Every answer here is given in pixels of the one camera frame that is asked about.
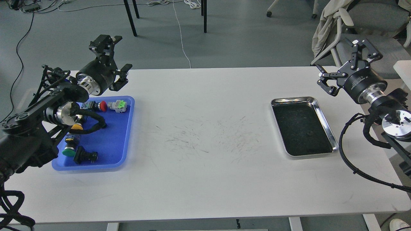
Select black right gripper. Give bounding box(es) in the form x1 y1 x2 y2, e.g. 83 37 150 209
315 38 388 105

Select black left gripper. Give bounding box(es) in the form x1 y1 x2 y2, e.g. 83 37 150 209
76 35 133 96

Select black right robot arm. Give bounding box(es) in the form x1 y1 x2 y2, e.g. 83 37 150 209
316 39 411 193

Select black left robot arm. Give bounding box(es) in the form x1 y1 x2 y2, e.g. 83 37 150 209
0 35 132 231

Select black table leg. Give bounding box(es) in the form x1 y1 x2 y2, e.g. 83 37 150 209
123 0 140 37
200 0 207 33

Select white side table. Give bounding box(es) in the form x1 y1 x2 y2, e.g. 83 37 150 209
393 60 411 90

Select beige jacket on chair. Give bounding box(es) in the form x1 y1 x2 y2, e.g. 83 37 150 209
311 0 352 57

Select grey office chair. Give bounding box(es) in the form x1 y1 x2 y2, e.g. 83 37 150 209
311 0 410 79

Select silver metal tray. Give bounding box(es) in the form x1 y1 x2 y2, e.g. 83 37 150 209
271 96 338 159

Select blue plastic tray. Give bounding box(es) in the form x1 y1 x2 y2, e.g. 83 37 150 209
52 96 135 171

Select black table leg right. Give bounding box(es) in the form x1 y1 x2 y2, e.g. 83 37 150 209
200 0 207 33

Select white shoe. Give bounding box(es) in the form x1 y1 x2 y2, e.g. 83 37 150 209
389 219 411 231

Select red push button switch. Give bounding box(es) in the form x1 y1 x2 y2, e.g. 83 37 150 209
80 101 108 112

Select green grey switch part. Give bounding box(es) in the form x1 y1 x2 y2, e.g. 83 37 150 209
107 100 127 113

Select yellow push button switch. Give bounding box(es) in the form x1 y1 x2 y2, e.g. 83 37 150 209
71 115 88 130

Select black cable on floor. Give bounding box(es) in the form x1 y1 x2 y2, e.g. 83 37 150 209
0 0 42 124

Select white cable on floor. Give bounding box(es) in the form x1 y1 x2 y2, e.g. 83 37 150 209
147 0 201 69

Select green push button switch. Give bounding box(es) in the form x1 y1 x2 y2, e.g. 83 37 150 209
62 133 81 157

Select black square button switch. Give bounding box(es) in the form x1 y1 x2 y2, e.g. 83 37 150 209
74 146 98 164

